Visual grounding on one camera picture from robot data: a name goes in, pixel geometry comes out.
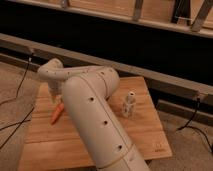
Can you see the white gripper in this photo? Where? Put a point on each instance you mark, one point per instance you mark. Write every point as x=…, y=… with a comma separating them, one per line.
x=55, y=89

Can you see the orange pepper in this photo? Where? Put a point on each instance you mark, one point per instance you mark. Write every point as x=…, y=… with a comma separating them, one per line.
x=57, y=112

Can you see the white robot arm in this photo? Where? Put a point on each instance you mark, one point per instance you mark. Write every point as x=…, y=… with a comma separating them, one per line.
x=84, y=92

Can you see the white patterned bottle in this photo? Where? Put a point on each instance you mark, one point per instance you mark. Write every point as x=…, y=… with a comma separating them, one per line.
x=128, y=104

